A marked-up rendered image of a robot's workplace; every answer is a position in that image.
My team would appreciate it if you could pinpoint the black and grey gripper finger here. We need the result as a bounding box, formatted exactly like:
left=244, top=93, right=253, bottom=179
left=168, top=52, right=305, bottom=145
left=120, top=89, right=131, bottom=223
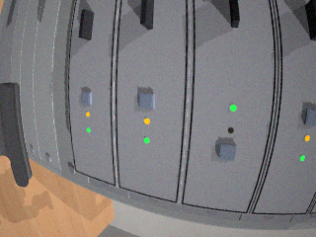
left=0, top=82, right=33, bottom=187

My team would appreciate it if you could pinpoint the grey server rack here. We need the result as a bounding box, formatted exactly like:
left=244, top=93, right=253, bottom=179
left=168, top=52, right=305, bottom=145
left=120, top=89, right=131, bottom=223
left=0, top=0, right=316, bottom=230

